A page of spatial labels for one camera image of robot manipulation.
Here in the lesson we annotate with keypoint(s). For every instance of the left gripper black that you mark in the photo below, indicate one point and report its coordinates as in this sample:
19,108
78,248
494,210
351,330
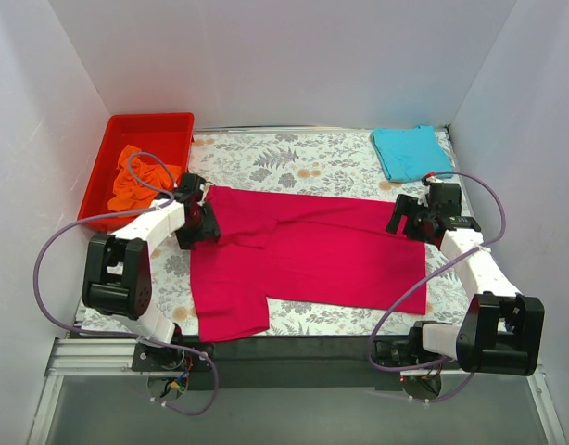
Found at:
208,229

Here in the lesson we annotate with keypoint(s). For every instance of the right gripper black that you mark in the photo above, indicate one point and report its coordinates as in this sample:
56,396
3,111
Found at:
403,215

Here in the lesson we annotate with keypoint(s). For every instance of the magenta t shirt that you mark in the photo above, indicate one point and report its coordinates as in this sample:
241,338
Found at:
329,250

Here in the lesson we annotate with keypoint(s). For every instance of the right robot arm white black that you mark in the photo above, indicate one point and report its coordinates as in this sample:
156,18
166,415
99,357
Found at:
501,330

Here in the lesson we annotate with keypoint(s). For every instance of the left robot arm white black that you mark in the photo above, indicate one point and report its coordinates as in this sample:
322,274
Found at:
117,277

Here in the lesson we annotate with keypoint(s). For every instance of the folded cyan t shirt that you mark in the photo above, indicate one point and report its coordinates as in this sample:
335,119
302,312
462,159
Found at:
408,155

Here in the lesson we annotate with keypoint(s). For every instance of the floral patterned table mat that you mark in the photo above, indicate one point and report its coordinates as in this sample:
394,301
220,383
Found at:
336,164

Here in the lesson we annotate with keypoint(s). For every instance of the orange t shirt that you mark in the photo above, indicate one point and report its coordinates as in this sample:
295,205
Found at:
129,194

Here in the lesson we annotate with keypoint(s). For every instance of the red plastic bin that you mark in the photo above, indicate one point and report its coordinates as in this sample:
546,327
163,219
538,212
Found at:
168,136

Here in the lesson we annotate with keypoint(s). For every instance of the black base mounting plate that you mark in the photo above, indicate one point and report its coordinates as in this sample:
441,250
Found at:
286,362

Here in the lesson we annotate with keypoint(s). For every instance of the aluminium frame rail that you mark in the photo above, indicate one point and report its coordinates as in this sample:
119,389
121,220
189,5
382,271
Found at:
114,357

